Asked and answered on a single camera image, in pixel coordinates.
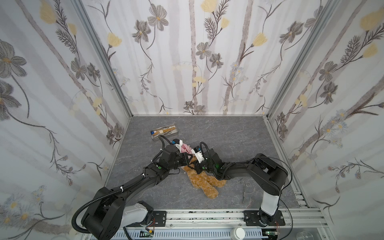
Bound pink fleece bear hoodie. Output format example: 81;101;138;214
179;143;193;155

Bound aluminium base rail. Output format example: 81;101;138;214
112;208;334;240

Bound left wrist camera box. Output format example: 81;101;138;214
172;139;183;151

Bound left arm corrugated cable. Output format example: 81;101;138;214
70;182;136;235

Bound black mounting plate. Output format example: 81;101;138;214
243;210;286;228
144;211;167;228

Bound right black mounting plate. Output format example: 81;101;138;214
243;210;286;228

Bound small black scissors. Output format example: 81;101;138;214
241;181;251;204

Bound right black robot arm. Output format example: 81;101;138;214
183;149;292;227

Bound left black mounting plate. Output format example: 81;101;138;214
144;211;167;228

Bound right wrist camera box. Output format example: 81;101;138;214
192;147;205;164

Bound white round cap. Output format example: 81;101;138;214
230;227;246;240

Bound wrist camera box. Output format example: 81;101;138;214
192;147;205;164
172;139;183;151

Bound brown teddy bear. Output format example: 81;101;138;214
183;157;227;199

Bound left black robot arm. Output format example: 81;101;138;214
72;145;193;240

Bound clear plastic tool box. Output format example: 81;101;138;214
150;124;179;141

